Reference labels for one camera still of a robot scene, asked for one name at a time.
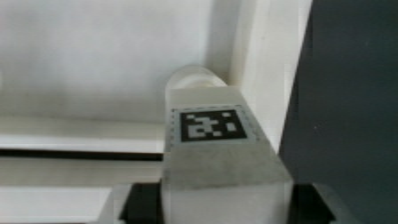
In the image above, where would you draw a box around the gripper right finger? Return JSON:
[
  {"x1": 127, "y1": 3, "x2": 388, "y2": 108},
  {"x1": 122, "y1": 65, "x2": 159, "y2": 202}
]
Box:
[{"x1": 290, "y1": 183, "x2": 356, "y2": 224}]

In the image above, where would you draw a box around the white square table top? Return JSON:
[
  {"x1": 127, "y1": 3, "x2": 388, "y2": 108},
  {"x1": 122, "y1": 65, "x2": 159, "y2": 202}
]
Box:
[{"x1": 0, "y1": 0, "x2": 315, "y2": 153}]

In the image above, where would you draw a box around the white U-shaped fence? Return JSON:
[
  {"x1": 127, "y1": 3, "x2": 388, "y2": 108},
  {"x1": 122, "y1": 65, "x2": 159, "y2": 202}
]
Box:
[{"x1": 0, "y1": 157, "x2": 163, "y2": 224}]

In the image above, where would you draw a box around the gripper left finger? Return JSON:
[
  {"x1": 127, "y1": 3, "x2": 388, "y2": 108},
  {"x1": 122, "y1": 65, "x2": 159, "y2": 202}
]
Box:
[{"x1": 111, "y1": 182, "x2": 166, "y2": 224}]

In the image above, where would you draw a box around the white table leg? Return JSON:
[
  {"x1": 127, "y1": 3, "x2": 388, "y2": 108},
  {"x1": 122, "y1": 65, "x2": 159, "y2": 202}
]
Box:
[{"x1": 163, "y1": 66, "x2": 294, "y2": 224}]

